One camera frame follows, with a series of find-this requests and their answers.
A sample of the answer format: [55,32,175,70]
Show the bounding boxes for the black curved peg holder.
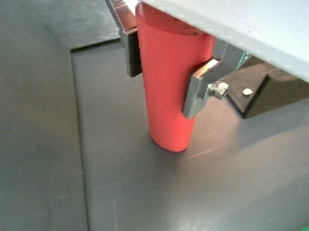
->
[223,58,309,119]

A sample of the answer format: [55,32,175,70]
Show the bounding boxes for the red oval peg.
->
[135,3,215,152]

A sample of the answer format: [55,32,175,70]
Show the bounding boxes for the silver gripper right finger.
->
[182,39,251,119]

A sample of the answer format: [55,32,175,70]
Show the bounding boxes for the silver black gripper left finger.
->
[105,0,141,78]

